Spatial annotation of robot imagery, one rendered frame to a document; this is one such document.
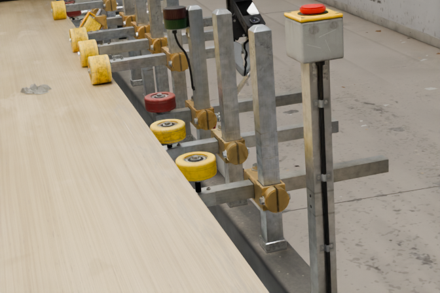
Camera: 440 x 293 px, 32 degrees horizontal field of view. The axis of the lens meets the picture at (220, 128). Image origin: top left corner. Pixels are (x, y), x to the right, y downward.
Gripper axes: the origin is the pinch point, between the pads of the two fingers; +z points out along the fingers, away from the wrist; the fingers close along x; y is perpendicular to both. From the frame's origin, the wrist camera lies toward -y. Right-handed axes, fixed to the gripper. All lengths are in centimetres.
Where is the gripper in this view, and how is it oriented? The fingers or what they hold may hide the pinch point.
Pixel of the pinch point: (245, 71)
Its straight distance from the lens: 186.0
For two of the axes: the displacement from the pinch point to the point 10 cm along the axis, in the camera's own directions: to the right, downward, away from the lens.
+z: 0.7, 9.5, 3.1
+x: -9.6, 1.6, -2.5
